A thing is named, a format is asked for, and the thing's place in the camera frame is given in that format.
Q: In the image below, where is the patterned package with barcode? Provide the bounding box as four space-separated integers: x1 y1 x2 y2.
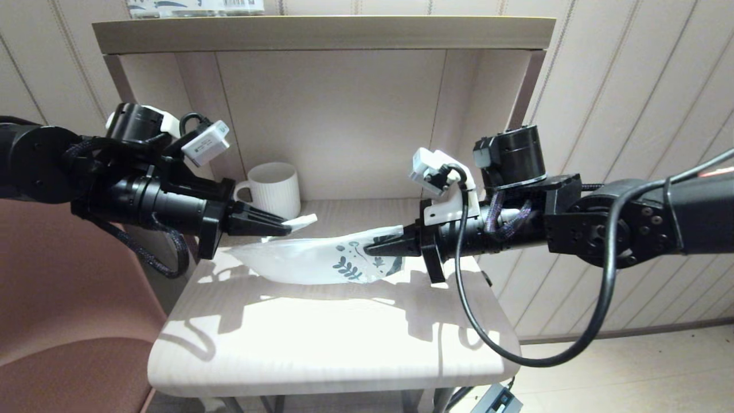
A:
126 0 266 19

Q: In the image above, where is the braided black left arm cable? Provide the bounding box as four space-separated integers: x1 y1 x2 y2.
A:
63 138 190 280

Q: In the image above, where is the reddish brown chair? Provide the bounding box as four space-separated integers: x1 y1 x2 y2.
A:
0 195 173 413

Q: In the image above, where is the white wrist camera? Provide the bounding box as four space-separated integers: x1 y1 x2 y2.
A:
409 147 481 225
181 120 231 168

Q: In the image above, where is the white ribbed ceramic mug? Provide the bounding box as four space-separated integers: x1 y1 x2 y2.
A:
234 162 302 221

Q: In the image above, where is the black left camera cable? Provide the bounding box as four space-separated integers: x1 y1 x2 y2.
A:
179 112 210 138

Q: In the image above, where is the braided black right arm cable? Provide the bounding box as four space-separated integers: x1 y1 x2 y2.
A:
485 192 534 239

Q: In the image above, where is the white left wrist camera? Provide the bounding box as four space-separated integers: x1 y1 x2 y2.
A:
181 120 231 168

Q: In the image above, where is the light wooden desk with shelf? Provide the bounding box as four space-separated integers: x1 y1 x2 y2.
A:
92 15 557 413

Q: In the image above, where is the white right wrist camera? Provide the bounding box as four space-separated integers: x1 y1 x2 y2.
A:
409 147 481 225

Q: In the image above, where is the braided black arm cable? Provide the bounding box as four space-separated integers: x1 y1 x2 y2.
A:
485 192 534 239
63 138 190 280

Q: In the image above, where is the smooth black camera cable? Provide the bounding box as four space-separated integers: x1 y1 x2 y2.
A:
453 148 734 368

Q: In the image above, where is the white floral plastic bag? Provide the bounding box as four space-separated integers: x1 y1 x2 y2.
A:
227 225 405 286

